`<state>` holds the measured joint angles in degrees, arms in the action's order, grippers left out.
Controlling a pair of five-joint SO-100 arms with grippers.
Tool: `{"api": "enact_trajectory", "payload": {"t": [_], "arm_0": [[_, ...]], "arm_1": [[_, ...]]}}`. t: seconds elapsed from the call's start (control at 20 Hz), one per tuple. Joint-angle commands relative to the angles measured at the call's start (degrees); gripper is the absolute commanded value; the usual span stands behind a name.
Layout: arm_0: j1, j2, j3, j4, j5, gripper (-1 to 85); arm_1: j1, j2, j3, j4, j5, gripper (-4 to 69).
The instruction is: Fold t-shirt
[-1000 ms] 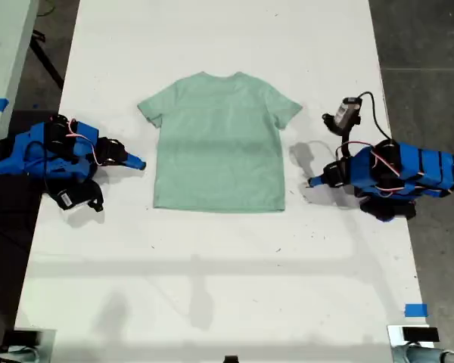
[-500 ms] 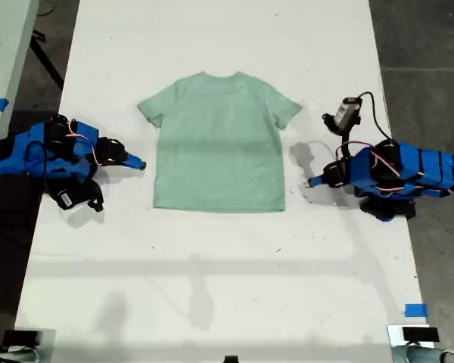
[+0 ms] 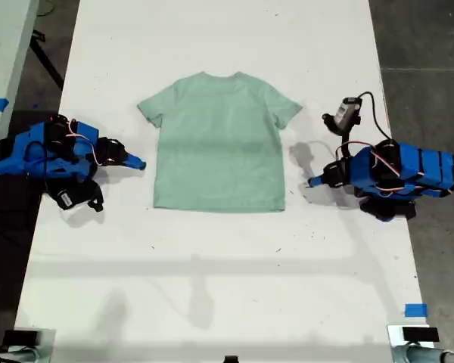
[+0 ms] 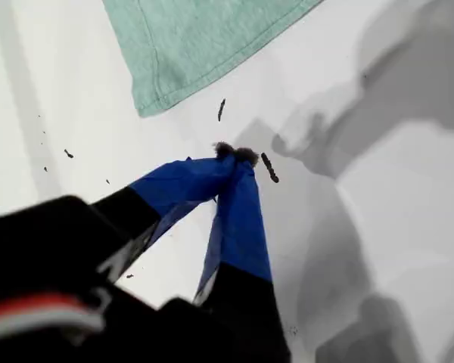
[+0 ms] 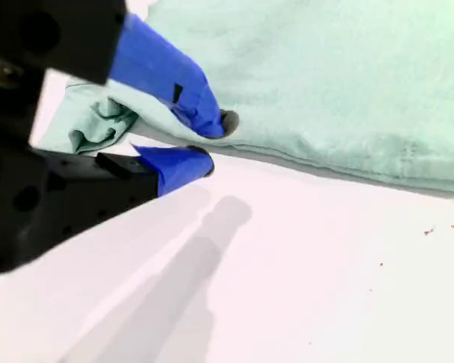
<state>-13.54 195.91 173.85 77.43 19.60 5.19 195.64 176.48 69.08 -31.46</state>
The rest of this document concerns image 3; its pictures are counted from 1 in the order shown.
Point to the pale side table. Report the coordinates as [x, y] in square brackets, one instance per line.
[4, 38]

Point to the pale grey clamp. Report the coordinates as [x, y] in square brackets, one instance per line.
[15, 357]
[420, 356]

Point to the pale green T-shirt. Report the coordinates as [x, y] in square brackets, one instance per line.
[219, 151]

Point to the black camera stalk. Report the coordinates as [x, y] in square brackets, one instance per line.
[346, 140]

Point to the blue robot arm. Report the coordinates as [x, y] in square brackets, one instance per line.
[30, 151]
[420, 166]

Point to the black stand leg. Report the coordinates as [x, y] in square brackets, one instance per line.
[45, 60]

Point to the small black box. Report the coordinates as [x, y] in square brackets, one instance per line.
[420, 334]
[20, 337]

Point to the black camera box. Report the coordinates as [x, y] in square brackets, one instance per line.
[348, 111]
[66, 199]

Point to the small black block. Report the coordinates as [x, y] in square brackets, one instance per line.
[231, 360]

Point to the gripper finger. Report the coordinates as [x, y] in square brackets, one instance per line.
[130, 166]
[318, 179]
[135, 159]
[318, 184]

